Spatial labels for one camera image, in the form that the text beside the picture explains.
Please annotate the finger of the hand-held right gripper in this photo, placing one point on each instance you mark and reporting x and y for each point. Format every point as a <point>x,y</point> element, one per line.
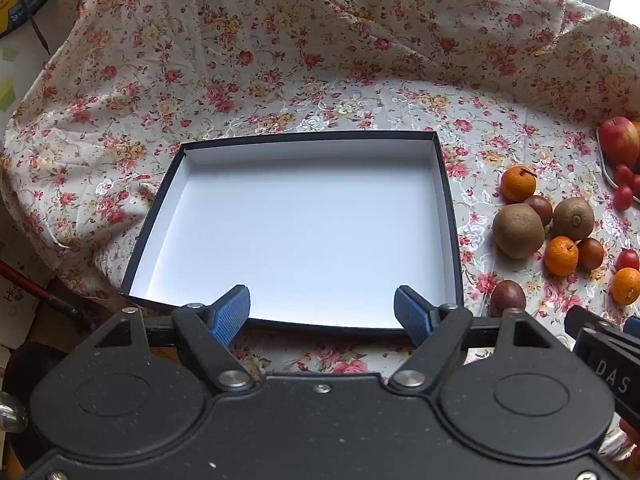
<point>580,318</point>

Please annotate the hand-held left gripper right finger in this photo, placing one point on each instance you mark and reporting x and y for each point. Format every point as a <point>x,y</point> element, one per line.
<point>412,317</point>

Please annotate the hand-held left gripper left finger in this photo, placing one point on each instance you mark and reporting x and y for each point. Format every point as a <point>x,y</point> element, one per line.
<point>231,316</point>

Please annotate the red cherry tomato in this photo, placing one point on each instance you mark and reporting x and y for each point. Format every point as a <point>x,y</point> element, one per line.
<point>622,198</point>
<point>623,175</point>
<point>636,183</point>
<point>629,259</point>

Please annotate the brown kiwi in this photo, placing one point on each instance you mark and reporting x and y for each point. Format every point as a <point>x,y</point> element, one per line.
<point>518,230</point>
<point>573,218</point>

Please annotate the black box with white inside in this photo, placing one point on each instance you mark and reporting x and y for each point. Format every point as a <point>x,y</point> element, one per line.
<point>300,220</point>

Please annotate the small mandarin with stem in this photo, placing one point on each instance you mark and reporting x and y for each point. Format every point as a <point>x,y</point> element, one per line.
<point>518,184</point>

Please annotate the red apple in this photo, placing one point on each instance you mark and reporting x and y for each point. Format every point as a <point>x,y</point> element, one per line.
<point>620,141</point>

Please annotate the large smooth orange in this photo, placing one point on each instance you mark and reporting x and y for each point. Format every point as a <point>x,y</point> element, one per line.
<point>637,127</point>

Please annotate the red rod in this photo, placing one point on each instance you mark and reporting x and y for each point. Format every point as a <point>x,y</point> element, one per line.
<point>30,287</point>

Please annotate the floral tablecloth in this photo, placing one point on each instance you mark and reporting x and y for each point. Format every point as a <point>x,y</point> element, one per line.
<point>300,60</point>

